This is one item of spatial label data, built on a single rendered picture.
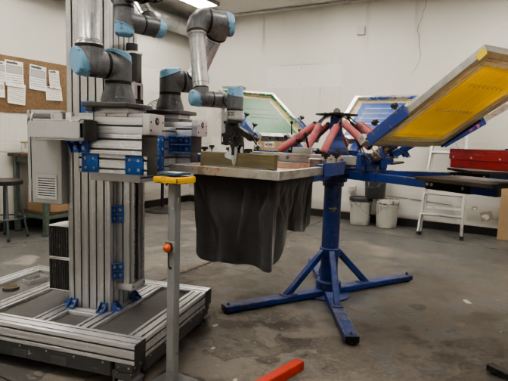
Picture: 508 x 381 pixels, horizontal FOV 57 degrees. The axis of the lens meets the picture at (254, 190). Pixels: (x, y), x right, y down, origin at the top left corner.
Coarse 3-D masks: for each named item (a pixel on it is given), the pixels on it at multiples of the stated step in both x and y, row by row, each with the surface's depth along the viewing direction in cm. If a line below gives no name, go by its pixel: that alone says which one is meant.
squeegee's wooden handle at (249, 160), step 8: (208, 152) 227; (216, 152) 225; (224, 152) 223; (200, 160) 230; (208, 160) 227; (216, 160) 225; (224, 160) 223; (240, 160) 218; (248, 160) 216; (256, 160) 214; (264, 160) 212; (272, 160) 210; (264, 168) 212; (272, 168) 210
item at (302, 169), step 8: (176, 168) 222; (184, 168) 220; (192, 168) 218; (200, 168) 215; (208, 168) 213; (216, 168) 211; (224, 168) 209; (232, 168) 209; (288, 168) 276; (296, 168) 274; (304, 168) 225; (312, 168) 227; (320, 168) 234; (232, 176) 207; (240, 176) 205; (248, 176) 203; (256, 176) 201; (264, 176) 199; (272, 176) 197; (280, 176) 197; (288, 176) 203; (296, 176) 211; (304, 176) 218
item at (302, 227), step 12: (288, 180) 219; (300, 180) 231; (312, 180) 245; (276, 192) 209; (288, 192) 222; (300, 192) 234; (276, 204) 211; (288, 204) 225; (300, 204) 236; (276, 216) 216; (288, 216) 229; (300, 216) 237; (276, 228) 217; (288, 228) 231; (300, 228) 237; (276, 240) 219; (276, 252) 220
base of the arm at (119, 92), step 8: (112, 80) 205; (120, 80) 206; (104, 88) 207; (112, 88) 205; (120, 88) 206; (128, 88) 208; (104, 96) 206; (112, 96) 204; (120, 96) 206; (128, 96) 207
